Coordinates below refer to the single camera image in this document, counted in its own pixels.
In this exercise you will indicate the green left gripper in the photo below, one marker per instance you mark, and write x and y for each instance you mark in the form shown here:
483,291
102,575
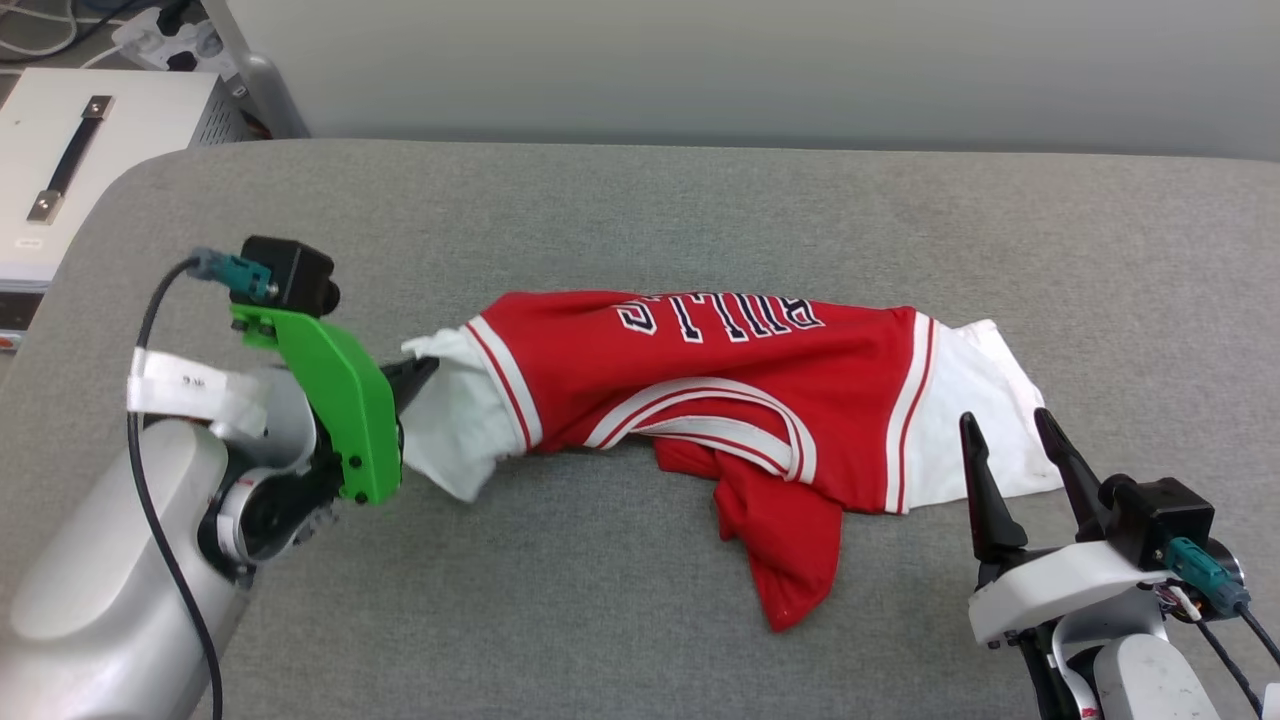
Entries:
345,400

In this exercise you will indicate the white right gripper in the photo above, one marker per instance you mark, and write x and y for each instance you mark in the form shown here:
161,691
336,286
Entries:
1060,585

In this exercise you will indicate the red and white basketball jersey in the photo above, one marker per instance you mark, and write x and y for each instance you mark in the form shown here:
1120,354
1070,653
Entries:
760,370

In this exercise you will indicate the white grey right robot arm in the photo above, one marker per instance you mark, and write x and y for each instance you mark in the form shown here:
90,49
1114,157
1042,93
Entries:
1140,670

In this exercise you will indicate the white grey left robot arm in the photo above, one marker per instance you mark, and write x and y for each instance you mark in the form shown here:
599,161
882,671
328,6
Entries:
90,580

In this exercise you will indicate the white equipment box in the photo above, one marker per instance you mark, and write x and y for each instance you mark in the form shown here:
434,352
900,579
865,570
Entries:
130,130

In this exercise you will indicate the white power strip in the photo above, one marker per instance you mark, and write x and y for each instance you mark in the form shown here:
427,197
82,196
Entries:
175,40

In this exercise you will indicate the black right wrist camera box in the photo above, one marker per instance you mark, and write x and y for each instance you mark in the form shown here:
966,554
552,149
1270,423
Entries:
1160,515

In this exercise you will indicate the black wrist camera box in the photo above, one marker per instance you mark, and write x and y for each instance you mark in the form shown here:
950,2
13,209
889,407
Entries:
295,270
1160,515

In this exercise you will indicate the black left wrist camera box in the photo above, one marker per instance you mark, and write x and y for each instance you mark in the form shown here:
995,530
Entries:
295,270

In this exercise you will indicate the teal right camera connector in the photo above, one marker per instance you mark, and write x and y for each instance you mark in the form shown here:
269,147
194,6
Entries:
1205,575

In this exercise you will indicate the teal camera connector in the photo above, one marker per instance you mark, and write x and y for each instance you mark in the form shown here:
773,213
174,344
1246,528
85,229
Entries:
1205,575
235,272

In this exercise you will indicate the teal left camera connector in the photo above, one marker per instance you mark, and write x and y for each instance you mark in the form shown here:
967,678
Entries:
235,272

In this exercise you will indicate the grey metal partition post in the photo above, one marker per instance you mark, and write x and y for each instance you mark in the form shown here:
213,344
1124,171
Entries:
265,85

